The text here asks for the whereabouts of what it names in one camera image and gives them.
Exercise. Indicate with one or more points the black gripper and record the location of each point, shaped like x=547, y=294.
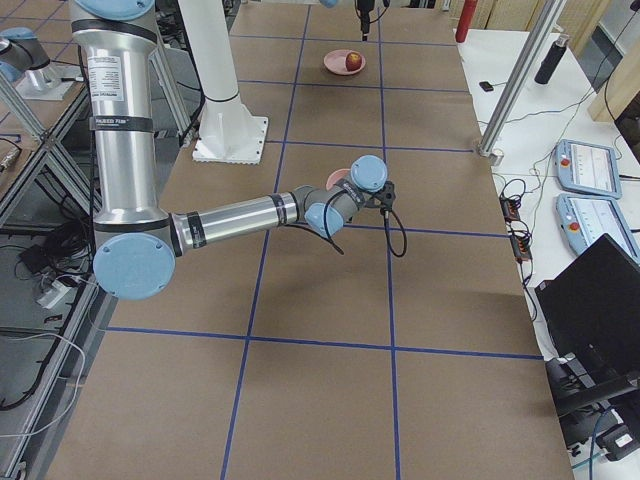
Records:
x=364, y=20

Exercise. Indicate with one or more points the red apple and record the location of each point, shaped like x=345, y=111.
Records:
x=353, y=61

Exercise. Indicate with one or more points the pink bowl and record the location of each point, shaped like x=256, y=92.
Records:
x=335, y=176

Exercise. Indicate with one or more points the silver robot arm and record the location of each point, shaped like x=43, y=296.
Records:
x=137, y=242
x=20, y=55

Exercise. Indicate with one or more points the pink plate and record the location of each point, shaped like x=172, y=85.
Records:
x=334, y=62

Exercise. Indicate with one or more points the red cylinder bottle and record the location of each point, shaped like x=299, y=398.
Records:
x=465, y=20

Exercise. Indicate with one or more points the small black puck device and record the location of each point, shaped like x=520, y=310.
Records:
x=486, y=86

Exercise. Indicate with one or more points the black water bottle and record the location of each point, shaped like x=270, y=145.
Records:
x=552, y=59

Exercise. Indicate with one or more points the far blue teach pendant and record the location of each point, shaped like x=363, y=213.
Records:
x=587, y=168

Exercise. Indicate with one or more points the blue teach pendant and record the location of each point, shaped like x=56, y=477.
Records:
x=587, y=168
x=584, y=219

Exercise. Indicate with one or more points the orange black usb hub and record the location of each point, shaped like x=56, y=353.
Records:
x=519, y=234

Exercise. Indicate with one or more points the near blue teach pendant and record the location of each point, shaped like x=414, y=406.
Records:
x=584, y=219

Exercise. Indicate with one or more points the black laptop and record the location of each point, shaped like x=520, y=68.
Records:
x=592, y=307

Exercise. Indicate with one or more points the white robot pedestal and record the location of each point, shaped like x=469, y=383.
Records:
x=228, y=132

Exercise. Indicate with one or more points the aluminium frame post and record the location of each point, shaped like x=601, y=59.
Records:
x=529, y=53

